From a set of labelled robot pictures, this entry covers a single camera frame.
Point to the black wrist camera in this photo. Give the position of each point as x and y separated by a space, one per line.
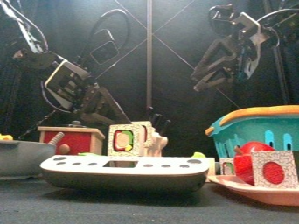
222 20
104 49

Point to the pink toy plate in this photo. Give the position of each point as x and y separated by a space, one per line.
264 195

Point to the black frame post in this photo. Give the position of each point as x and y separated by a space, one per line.
282 81

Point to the small yellow toy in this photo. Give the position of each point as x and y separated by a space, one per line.
4 137

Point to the grey oval tray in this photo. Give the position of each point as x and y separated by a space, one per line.
124 178

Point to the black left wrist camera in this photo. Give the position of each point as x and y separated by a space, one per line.
104 49

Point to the white sushi piece red centre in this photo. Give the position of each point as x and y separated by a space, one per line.
274 172

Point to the small green toy piece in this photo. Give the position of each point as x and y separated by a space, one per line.
198 155

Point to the grey vertical frame pole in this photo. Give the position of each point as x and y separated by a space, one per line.
150 73

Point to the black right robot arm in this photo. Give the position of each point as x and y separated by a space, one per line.
286 20

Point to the red wooden toy box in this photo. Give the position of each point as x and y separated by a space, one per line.
79 141

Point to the white sushi piece yellow-green centre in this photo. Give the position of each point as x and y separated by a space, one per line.
123 140

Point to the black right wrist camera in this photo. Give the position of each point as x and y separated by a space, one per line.
222 20

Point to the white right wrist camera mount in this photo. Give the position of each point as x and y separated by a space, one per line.
255 38

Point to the pale wooden knife block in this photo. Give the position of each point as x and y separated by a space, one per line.
158 144

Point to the flat green toy piece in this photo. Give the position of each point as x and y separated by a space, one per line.
87 153

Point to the teal basket orange rim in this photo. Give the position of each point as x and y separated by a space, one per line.
248 128

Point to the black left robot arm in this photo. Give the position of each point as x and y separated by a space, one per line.
18 35

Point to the red toy apple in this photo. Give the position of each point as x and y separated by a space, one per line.
244 166

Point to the small white sushi piece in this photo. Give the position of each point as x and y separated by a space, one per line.
227 168

